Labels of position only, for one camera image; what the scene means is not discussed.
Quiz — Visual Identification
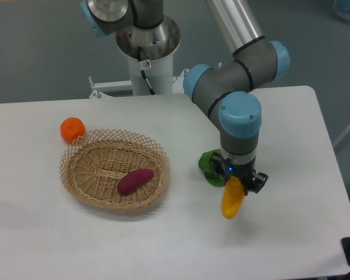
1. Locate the blue bag in background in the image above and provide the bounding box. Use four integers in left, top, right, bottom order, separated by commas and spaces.
332, 0, 350, 24

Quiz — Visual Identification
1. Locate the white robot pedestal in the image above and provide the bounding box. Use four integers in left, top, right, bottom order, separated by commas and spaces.
89, 52, 186, 99

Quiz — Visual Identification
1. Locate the purple sweet potato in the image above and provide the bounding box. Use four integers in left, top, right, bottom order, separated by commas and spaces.
117, 169, 154, 195

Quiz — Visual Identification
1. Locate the woven wicker basket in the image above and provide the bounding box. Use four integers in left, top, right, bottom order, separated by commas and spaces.
59, 129, 170, 212

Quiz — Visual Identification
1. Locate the orange tangerine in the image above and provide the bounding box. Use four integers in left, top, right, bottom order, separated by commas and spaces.
60, 117, 86, 144

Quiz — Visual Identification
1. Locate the yellow orange mango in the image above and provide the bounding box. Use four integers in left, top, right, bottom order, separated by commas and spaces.
221, 176, 246, 219

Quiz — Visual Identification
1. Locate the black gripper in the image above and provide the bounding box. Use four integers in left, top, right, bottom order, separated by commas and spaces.
208, 153, 268, 195

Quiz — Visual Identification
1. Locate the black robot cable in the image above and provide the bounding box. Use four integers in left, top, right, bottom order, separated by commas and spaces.
136, 45, 158, 96

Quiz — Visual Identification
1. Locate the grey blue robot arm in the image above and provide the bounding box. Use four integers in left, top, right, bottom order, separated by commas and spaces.
81, 1, 290, 194

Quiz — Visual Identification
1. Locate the green toy vegetable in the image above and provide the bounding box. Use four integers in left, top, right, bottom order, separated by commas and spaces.
198, 149, 225, 187

